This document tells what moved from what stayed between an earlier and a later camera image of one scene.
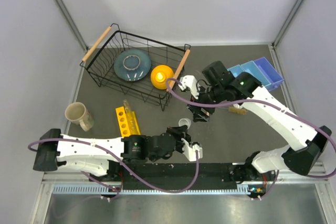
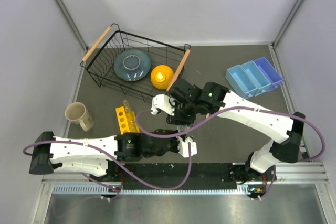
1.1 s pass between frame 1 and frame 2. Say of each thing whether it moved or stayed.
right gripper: moved
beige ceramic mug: stayed
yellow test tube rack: stayed
